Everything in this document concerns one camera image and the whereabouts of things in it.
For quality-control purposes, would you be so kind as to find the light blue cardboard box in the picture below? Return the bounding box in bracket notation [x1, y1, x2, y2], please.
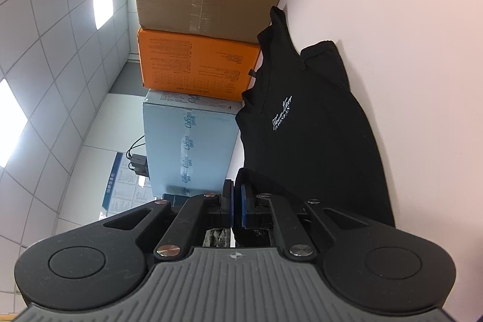
[142, 88, 244, 196]

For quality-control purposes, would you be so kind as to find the black cable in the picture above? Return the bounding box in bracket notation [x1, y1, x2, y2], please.
[126, 134, 146, 157]

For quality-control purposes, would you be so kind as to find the orange cardboard box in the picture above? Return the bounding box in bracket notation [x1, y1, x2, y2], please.
[137, 27, 262, 101]

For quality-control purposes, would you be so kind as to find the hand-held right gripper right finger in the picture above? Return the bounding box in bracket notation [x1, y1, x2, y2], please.
[234, 183, 365, 261]

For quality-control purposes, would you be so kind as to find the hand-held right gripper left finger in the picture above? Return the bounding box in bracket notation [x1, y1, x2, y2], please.
[102, 179, 235, 261]

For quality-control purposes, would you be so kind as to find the camouflage patterned cloth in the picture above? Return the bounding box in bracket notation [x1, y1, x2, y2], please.
[203, 228, 231, 248]

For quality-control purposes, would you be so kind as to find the black tank top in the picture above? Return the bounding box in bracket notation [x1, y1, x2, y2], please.
[235, 5, 396, 248]

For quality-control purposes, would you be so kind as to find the black power adapter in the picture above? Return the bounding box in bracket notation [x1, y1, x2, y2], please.
[129, 153, 149, 175]

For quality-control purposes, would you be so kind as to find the ceiling light panel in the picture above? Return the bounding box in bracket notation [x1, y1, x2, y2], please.
[0, 79, 28, 168]
[92, 0, 114, 30]

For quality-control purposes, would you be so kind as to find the blue wall poster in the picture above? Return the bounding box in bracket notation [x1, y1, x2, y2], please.
[101, 151, 152, 214]

